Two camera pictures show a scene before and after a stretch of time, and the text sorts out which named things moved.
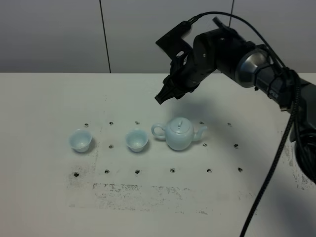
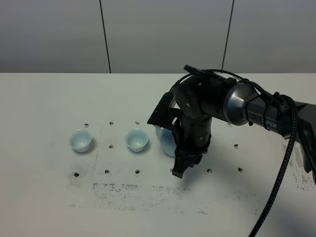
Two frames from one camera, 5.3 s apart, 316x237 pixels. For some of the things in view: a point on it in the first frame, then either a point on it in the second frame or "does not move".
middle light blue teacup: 136,139 does not move
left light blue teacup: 80,140 does not move
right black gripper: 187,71 -> 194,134
